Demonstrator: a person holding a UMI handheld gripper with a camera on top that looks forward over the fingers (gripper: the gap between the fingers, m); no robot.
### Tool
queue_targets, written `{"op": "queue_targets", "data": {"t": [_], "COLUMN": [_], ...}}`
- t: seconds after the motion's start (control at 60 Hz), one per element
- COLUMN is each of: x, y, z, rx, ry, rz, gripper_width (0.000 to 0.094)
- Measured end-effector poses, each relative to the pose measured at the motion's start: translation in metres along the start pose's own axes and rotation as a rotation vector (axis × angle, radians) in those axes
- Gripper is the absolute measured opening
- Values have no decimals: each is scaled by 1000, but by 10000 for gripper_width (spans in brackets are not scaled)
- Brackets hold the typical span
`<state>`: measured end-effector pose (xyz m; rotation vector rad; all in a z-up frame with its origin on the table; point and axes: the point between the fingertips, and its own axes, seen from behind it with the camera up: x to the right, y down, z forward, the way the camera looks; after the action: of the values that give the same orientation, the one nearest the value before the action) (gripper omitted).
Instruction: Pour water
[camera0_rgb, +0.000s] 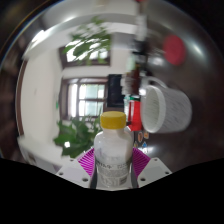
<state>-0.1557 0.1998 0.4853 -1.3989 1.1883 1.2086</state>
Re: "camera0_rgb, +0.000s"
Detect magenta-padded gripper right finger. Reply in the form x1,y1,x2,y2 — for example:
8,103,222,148
131,147,173,188

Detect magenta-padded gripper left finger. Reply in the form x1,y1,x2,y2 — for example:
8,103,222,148
55,148,97,189

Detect clear bottle with yellow cap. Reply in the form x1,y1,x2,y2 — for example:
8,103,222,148
93,110,134,190

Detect potted plant in white pot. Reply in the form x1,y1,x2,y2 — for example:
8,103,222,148
63,18,113,66
53,116,103,159

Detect red box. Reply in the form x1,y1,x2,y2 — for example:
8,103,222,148
127,99,144,132

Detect white speckled mug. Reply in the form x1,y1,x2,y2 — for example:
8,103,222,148
140,77,193,134

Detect dark wooden glazed door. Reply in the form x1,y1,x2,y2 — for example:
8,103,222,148
59,77,109,121

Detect black chair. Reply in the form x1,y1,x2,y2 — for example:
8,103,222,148
107,73,125,108

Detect dark wooden framed window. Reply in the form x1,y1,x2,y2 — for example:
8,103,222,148
59,44,111,69

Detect flat round red coaster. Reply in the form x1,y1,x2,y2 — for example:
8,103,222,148
162,34,187,67

